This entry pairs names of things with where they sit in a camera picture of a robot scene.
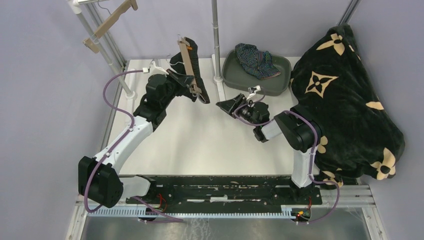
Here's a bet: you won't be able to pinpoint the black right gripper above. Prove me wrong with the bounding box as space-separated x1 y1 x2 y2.
215 93 259 127

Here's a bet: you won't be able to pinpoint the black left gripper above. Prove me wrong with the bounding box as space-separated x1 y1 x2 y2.
161 68 195 109

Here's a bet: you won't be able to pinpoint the wooden clip hanger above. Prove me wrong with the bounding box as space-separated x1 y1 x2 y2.
168 37 207 103

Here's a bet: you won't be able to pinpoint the black striped underwear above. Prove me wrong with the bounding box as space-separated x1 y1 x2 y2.
168 37 211 104

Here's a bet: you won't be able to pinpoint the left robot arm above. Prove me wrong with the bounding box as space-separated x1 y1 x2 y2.
77 69 195 213

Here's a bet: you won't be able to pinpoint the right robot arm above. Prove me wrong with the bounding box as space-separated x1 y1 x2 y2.
215 93 324 204

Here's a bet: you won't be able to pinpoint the blue striped underwear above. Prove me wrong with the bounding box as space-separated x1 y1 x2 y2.
234 43 281 80

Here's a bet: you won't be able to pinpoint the left hanging wooden hanger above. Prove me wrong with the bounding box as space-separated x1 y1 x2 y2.
83 0 138 54

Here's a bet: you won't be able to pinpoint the centre rack pole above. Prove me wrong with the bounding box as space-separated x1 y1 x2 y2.
211 0 222 83

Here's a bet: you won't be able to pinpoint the rack pole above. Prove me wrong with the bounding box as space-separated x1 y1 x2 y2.
66 0 134 97
211 0 222 83

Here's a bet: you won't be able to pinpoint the green plastic tray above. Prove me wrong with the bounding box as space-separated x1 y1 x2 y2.
222 51 292 97

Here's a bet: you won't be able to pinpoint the black floral blanket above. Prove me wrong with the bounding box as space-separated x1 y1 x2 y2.
290 23 406 190

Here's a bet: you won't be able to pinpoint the left rack pole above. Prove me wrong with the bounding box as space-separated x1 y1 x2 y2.
66 0 134 97

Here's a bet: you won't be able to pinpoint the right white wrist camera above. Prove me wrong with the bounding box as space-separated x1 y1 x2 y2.
246 85 262 100

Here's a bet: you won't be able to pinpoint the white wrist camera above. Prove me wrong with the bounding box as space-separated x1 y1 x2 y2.
142 58 169 76
246 85 262 100

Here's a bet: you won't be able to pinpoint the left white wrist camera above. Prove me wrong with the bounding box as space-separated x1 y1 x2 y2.
142 58 169 76

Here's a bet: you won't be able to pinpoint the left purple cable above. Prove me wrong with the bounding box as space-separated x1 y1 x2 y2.
83 68 185 224

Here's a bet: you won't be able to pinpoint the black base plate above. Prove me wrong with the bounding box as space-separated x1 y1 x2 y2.
141 175 323 214

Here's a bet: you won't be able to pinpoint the white cable duct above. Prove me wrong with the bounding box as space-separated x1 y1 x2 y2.
87 205 296 220

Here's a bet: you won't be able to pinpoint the aluminium frame rails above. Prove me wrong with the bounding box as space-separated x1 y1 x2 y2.
65 185 387 240

